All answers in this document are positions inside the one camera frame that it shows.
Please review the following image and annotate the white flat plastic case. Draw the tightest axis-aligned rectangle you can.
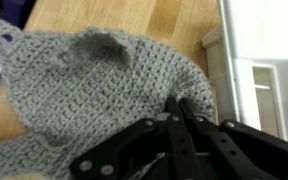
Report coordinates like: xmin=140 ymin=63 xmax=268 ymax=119
xmin=202 ymin=0 xmax=288 ymax=148

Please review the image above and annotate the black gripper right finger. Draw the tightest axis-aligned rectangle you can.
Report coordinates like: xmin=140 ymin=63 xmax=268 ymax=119
xmin=179 ymin=97 xmax=288 ymax=180

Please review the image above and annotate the grey knitted cloth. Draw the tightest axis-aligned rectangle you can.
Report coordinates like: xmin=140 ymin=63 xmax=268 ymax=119
xmin=0 ymin=18 xmax=217 ymax=180

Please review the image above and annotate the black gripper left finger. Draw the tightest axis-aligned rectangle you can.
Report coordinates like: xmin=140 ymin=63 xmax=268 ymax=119
xmin=69 ymin=97 xmax=198 ymax=180

